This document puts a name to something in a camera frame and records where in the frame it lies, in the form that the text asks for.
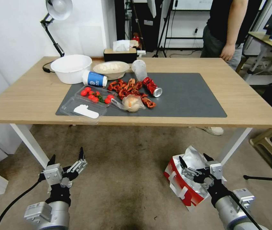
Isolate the clear plastic cup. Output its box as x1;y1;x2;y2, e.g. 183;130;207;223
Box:
131;59;148;82

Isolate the clear plastic container lid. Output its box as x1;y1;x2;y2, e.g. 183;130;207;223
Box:
59;96;108;124

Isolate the black lamp cable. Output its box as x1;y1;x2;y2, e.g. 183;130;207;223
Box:
42;60;56;74

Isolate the white tissue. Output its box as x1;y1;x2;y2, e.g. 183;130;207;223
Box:
112;40;131;52

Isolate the clear plastic bag with food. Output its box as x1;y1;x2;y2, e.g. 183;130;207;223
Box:
111;94;147;113

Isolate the black tripod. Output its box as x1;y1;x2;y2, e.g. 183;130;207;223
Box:
152;0;175;58

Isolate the white paper card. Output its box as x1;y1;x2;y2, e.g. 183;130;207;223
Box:
73;104;100;119

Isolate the crushed red drink can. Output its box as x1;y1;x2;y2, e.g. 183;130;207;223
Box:
142;76;163;98

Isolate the wooden table with white legs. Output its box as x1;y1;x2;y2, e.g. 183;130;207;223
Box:
0;56;272;169

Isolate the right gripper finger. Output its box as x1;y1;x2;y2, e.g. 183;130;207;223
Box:
179;156;199;180
203;153;215;166

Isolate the beige bowl with food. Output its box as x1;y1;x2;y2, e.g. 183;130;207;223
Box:
93;61;130;81

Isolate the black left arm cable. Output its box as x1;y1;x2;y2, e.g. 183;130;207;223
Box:
0;176;46;230

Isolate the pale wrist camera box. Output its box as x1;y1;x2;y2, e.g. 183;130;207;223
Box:
43;163;64;185
206;160;223;180

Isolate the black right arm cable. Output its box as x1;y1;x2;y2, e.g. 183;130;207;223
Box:
229;191;259;230

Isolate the blue white paper cup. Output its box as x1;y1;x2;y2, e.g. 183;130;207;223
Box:
82;70;108;88

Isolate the beige step stool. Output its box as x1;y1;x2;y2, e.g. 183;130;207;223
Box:
249;129;272;178

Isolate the person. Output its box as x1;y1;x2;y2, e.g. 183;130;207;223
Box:
200;0;249;72

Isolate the black stand leg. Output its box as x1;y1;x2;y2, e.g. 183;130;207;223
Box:
243;174;272;184

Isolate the large white plastic bowl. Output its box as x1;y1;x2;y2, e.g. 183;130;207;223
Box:
50;54;93;85

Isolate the wooden side desk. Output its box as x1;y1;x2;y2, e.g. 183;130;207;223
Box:
242;31;272;86

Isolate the small red crumpled wrapper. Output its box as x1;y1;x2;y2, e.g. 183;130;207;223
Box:
141;96;157;109

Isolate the white desk lamp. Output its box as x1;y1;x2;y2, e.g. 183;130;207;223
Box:
40;0;74;58

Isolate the grey table mat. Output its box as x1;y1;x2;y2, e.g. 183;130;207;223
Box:
55;73;228;118

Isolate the person's white shoe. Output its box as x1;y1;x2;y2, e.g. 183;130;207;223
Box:
196;126;224;136

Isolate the red silver food delivery bag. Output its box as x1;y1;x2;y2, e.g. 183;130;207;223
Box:
163;145;227;213

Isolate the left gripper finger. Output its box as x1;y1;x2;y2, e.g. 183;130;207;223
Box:
66;147;88;174
46;154;57;168

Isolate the clear plastic tomato tray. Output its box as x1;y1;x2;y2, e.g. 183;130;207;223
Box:
74;85;118;105

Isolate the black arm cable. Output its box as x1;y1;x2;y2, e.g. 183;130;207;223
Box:
229;191;259;230
0;176;46;230

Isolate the black tissue box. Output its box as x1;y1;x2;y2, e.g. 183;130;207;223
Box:
103;48;138;64

